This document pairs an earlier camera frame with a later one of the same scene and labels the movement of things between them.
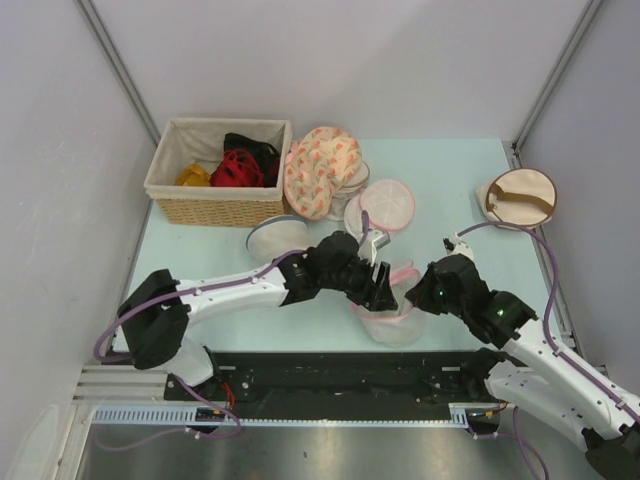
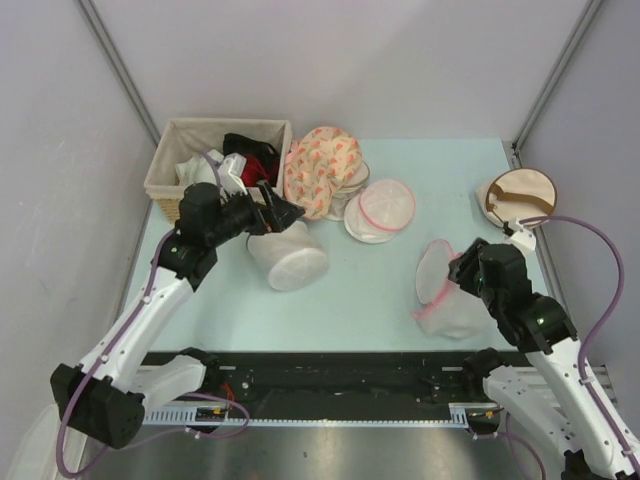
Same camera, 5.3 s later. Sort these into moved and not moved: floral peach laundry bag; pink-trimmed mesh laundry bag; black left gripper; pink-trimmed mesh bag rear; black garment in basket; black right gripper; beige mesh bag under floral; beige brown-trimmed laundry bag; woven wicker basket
Moved: black right gripper; pink-trimmed mesh laundry bag; black left gripper
Not moved: beige mesh bag under floral; beige brown-trimmed laundry bag; pink-trimmed mesh bag rear; floral peach laundry bag; woven wicker basket; black garment in basket
